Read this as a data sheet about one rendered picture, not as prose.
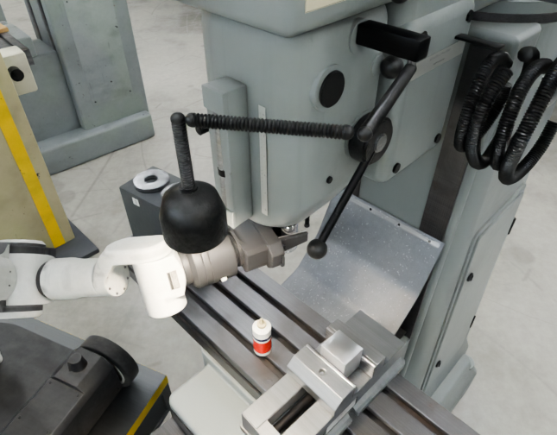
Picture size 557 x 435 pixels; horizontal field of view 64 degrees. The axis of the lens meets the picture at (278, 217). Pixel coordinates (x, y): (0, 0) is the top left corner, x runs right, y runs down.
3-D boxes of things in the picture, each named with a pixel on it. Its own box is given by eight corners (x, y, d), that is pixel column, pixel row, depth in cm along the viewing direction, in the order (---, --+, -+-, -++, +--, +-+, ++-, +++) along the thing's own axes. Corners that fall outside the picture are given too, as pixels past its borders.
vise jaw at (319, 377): (333, 418, 81) (335, 406, 79) (286, 372, 88) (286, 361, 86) (354, 396, 85) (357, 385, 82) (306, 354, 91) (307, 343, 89)
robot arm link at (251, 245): (286, 239, 72) (216, 263, 68) (285, 280, 78) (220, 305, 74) (253, 196, 80) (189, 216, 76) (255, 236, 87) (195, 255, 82)
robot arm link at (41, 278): (118, 304, 78) (32, 305, 84) (119, 245, 80) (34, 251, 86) (72, 307, 68) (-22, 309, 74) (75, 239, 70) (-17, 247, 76)
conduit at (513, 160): (499, 210, 68) (553, 78, 54) (407, 167, 77) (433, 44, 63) (545, 161, 78) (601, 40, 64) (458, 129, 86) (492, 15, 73)
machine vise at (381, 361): (291, 487, 79) (292, 462, 72) (237, 425, 87) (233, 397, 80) (406, 364, 97) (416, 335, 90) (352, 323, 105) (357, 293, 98)
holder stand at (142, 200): (190, 273, 118) (180, 214, 105) (133, 240, 127) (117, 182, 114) (220, 246, 125) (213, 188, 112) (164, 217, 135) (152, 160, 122)
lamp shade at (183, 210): (153, 249, 48) (142, 204, 44) (175, 207, 54) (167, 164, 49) (218, 257, 47) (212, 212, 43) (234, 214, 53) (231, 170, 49)
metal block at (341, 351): (342, 382, 86) (344, 365, 82) (319, 362, 89) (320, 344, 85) (359, 366, 89) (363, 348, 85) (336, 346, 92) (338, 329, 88)
